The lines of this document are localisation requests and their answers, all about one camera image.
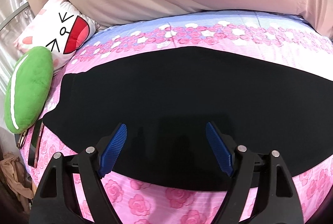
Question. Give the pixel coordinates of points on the tan cloth on floor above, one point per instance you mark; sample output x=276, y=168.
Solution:
x=15, y=176

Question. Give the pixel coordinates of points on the eyeglasses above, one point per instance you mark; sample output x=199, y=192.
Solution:
x=20, y=139

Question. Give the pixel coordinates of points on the green plush toy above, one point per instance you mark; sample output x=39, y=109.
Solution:
x=28, y=89

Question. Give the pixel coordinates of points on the black pants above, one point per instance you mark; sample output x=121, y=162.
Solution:
x=166, y=98

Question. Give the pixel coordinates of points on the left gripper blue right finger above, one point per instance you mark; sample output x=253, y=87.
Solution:
x=223, y=147

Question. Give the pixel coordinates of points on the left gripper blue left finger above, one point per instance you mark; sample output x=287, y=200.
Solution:
x=109, y=148

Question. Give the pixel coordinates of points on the dark smartphone with red case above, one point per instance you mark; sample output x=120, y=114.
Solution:
x=35, y=143

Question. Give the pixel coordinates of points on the white cartoon face pillow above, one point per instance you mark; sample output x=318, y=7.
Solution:
x=60, y=27

